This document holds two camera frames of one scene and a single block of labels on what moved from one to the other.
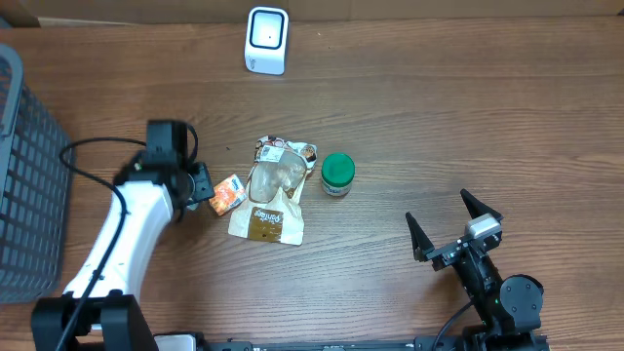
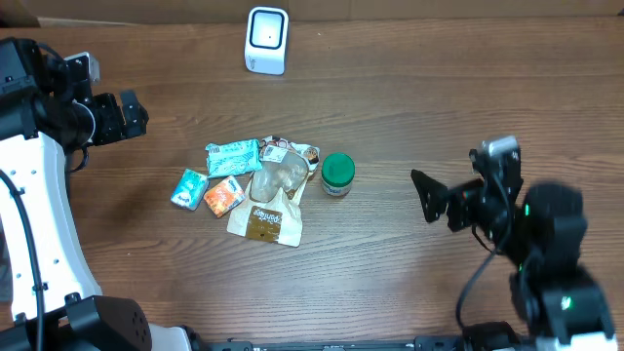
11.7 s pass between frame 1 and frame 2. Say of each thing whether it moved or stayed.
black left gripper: moved
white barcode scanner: stayed
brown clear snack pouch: stayed
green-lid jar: stayed
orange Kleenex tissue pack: stayed
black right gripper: moved
